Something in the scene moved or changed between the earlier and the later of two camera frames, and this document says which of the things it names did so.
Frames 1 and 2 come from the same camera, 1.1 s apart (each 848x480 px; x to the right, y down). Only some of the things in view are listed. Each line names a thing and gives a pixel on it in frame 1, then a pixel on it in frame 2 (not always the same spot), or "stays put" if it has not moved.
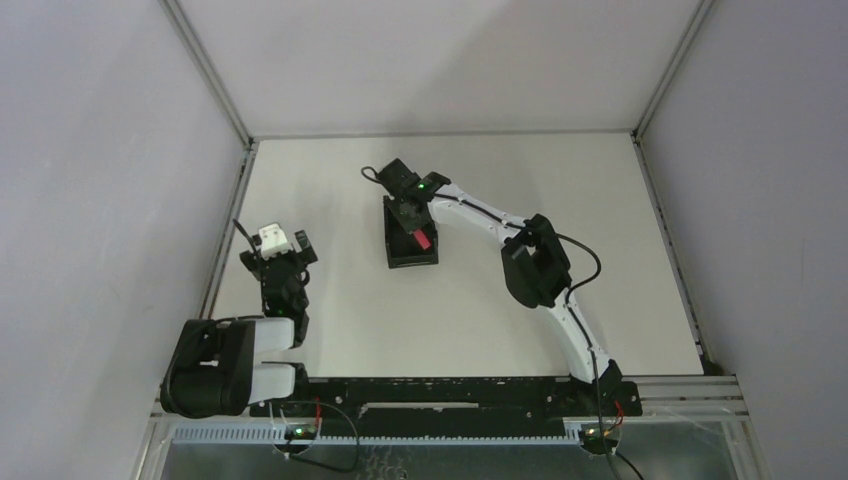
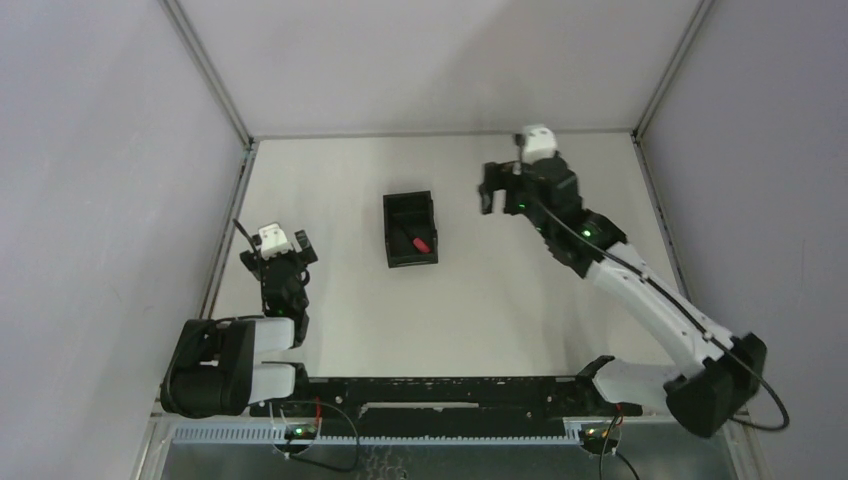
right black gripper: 409,226 -> 506,176
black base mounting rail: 453,398 stays put
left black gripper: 279,261 stays put
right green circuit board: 597,441 stays put
